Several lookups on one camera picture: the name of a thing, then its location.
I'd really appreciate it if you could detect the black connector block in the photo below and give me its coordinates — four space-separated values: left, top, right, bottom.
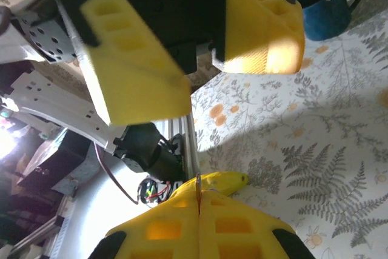
138 176 183 206

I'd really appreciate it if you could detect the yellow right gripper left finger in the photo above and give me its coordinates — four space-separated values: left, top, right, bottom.
87 178 201 259

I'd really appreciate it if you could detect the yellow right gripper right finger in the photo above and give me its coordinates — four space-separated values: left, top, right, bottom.
199 189 316 259

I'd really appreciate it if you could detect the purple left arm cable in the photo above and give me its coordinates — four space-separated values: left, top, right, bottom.
93 143 141 205

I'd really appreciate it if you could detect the yellow banana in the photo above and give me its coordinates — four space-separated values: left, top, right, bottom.
199 171 250 197

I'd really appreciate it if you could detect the floral tablecloth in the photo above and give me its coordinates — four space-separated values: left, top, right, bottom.
190 0 388 259

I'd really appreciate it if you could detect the long aluminium frame rail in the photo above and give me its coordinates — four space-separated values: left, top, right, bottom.
167 115 200 178

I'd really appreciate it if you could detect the blue enamel mug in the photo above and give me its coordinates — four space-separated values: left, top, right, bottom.
293 0 368 42

